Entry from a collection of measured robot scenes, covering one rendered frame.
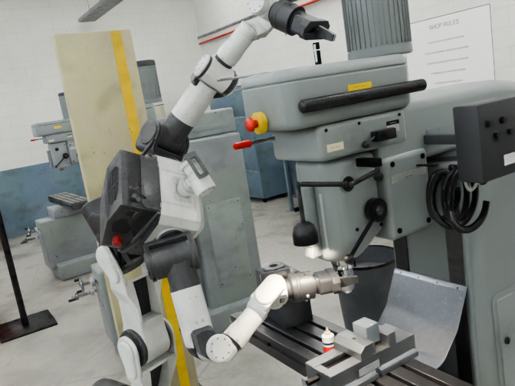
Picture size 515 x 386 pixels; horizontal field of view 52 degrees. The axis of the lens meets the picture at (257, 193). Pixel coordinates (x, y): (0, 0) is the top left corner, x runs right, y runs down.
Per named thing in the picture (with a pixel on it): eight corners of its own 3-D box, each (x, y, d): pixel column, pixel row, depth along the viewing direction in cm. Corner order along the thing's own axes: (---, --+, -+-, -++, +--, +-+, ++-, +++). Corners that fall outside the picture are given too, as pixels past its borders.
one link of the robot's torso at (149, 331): (120, 368, 195) (87, 246, 189) (157, 346, 208) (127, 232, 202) (145, 373, 185) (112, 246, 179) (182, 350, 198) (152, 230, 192)
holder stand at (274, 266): (286, 329, 199) (278, 279, 196) (260, 312, 219) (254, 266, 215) (313, 319, 204) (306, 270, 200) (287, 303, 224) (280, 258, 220)
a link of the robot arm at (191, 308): (198, 371, 143) (176, 291, 146) (185, 369, 154) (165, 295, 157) (237, 357, 148) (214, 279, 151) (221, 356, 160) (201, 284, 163)
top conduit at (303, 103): (306, 112, 133) (304, 99, 133) (296, 113, 137) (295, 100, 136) (428, 89, 156) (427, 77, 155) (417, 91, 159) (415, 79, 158)
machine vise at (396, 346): (336, 401, 150) (331, 366, 148) (304, 381, 162) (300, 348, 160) (420, 354, 167) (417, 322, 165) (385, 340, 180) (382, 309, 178)
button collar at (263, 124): (264, 134, 143) (260, 112, 142) (252, 134, 148) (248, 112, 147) (270, 132, 144) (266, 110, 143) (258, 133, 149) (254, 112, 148)
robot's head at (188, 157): (189, 191, 161) (195, 180, 154) (175, 168, 162) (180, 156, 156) (207, 182, 164) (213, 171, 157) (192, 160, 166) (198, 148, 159)
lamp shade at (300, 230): (288, 245, 149) (285, 224, 147) (303, 237, 154) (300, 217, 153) (309, 247, 144) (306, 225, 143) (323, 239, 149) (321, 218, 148)
